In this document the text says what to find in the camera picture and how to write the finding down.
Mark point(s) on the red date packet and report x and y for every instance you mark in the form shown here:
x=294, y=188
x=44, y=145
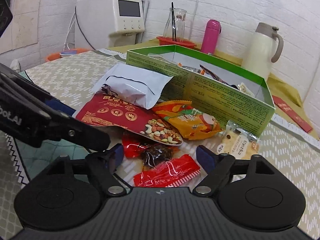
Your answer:
x=132, y=147

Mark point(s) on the cream thermal jug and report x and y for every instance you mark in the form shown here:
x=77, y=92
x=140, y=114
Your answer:
x=257, y=52

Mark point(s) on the white snack packet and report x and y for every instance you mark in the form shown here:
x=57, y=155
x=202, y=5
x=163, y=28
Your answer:
x=130, y=85

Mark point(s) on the pink thermos bottle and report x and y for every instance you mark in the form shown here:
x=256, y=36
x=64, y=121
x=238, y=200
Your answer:
x=210, y=37

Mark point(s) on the orange plastic basin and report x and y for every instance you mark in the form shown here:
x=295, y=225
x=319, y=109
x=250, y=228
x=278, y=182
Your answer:
x=52, y=57

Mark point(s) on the patterned zigzag table cloth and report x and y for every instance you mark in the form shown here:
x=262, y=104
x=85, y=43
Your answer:
x=62, y=77

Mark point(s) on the orange snack packet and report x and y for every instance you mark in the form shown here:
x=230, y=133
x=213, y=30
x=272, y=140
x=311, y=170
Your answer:
x=190, y=122

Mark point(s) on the blue white round lid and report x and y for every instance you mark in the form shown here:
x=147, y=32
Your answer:
x=68, y=52

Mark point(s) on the glass carafe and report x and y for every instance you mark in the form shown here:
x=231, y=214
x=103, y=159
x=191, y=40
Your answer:
x=182, y=25

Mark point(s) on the black flat object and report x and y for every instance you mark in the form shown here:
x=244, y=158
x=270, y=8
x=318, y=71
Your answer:
x=5, y=10

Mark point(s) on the red plastic basket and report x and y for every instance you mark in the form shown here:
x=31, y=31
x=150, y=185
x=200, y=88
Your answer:
x=175, y=43

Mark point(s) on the white water dispenser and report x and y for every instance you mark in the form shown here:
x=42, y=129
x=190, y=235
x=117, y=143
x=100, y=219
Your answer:
x=95, y=22

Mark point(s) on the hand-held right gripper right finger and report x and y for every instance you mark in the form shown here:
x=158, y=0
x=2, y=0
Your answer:
x=206, y=158

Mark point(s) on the red envelope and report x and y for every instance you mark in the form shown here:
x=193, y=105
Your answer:
x=290, y=111

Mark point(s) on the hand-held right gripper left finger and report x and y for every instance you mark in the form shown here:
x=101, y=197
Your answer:
x=116, y=155

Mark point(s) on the green cardboard box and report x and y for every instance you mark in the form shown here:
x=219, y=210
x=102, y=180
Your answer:
x=212, y=97

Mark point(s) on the cream cheese snack packet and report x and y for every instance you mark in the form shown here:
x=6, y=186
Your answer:
x=237, y=142

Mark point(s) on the red striped candy packet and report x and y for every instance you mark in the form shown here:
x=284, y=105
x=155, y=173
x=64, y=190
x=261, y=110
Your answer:
x=165, y=175

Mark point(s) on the red nut packet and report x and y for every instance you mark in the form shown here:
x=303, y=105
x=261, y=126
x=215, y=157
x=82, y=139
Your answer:
x=112, y=115

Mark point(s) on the black chopsticks pair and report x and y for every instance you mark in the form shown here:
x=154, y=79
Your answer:
x=173, y=15

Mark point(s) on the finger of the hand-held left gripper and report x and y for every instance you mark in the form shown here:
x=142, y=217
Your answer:
x=87, y=137
x=62, y=107

